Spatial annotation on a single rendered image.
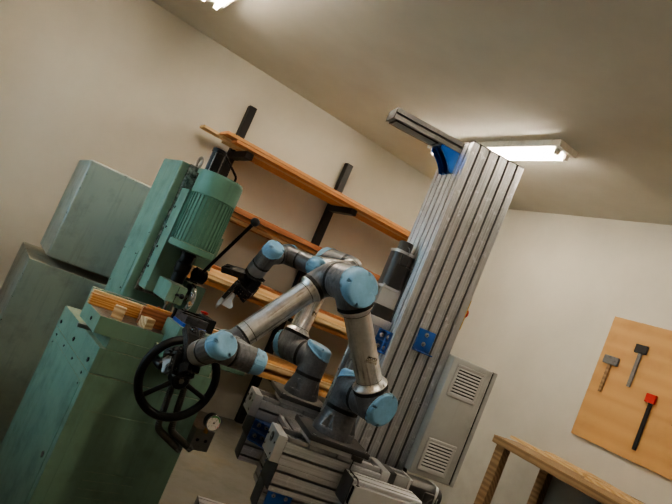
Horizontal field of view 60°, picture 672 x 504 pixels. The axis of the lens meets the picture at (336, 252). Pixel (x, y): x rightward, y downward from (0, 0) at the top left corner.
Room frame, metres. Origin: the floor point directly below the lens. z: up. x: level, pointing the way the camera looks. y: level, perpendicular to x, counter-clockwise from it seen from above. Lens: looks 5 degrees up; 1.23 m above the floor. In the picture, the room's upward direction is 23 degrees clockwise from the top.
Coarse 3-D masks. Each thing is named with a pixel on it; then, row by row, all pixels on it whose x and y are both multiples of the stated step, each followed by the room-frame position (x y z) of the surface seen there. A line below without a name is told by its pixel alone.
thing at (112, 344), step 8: (96, 336) 2.08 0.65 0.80; (104, 336) 2.02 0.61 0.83; (104, 344) 1.99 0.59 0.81; (112, 344) 1.98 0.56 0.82; (120, 344) 2.00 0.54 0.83; (128, 344) 2.01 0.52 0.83; (120, 352) 2.00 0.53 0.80; (128, 352) 2.02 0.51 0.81; (136, 352) 2.03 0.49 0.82; (144, 352) 2.05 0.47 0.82; (208, 368) 2.20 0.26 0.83; (208, 376) 2.21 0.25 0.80
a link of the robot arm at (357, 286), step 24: (336, 264) 1.83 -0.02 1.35; (336, 288) 1.77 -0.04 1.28; (360, 288) 1.74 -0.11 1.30; (360, 312) 1.77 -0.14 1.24; (360, 336) 1.82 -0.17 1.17; (360, 360) 1.85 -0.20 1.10; (360, 384) 1.89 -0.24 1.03; (384, 384) 1.89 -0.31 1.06; (360, 408) 1.91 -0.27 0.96; (384, 408) 1.89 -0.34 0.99
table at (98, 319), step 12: (84, 312) 2.07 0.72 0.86; (96, 312) 1.98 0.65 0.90; (108, 312) 2.05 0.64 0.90; (96, 324) 1.94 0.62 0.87; (108, 324) 1.96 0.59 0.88; (120, 324) 1.98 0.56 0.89; (132, 324) 2.02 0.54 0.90; (108, 336) 1.97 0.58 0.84; (120, 336) 1.99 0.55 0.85; (132, 336) 2.01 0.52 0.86; (144, 336) 2.04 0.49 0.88; (156, 336) 2.06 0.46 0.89; (240, 372) 2.28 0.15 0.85
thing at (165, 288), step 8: (160, 280) 2.25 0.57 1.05; (168, 280) 2.20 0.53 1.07; (160, 288) 2.23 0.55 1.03; (168, 288) 2.17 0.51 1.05; (176, 288) 2.18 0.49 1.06; (184, 288) 2.20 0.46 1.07; (160, 296) 2.20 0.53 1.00; (168, 296) 2.17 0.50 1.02; (176, 296) 2.19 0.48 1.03; (168, 304) 2.22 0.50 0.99; (176, 304) 2.19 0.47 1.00
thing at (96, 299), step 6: (90, 294) 2.07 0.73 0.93; (96, 294) 2.07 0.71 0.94; (90, 300) 2.06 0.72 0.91; (96, 300) 2.07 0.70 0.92; (102, 300) 2.08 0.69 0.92; (108, 300) 2.09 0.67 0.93; (114, 300) 2.11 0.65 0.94; (102, 306) 2.09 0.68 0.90; (108, 306) 2.10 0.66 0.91; (114, 306) 2.11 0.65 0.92; (126, 306) 2.13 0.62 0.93; (132, 306) 2.15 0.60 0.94; (126, 312) 2.14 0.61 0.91; (132, 312) 2.15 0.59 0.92; (138, 312) 2.16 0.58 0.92
